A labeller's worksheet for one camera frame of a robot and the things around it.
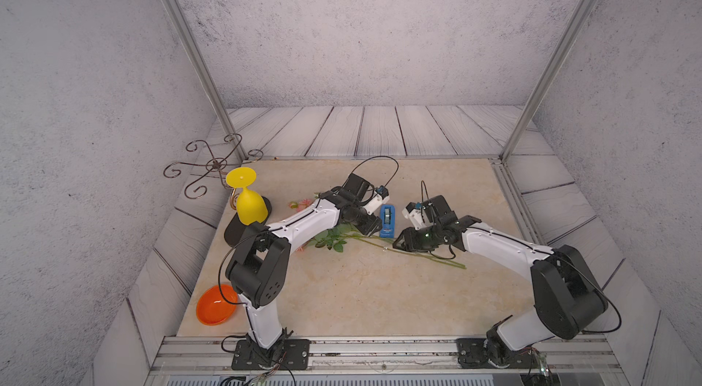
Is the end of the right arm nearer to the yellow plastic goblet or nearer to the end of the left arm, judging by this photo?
the end of the left arm

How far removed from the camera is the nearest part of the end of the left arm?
67 cm

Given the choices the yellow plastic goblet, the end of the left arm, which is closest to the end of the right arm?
the end of the left arm
